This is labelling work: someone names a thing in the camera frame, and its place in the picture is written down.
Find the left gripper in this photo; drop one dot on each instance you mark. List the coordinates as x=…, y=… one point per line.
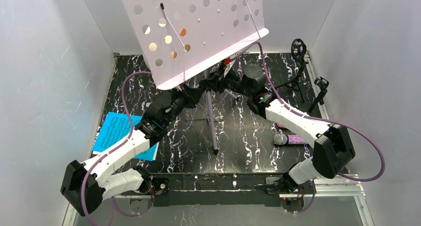
x=193, y=95

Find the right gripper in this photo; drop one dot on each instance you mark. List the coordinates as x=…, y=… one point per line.
x=214, y=83

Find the silver tripod music stand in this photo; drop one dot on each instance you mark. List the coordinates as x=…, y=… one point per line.
x=182, y=41

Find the pink microphone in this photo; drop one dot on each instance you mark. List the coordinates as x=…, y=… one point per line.
x=281, y=126

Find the blue sheet music page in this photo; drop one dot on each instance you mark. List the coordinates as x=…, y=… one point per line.
x=114, y=128

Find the blue mesh microphone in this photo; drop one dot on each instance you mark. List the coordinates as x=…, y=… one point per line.
x=286, y=140

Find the black round-base mic stand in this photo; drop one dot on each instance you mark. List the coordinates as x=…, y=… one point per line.
x=323, y=84

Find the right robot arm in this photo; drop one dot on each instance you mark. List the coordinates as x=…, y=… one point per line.
x=331, y=143

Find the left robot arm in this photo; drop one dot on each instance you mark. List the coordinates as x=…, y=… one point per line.
x=121, y=152

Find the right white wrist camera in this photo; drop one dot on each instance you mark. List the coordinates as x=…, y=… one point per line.
x=228, y=62

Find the aluminium frame rail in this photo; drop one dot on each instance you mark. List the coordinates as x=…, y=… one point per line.
x=176, y=189

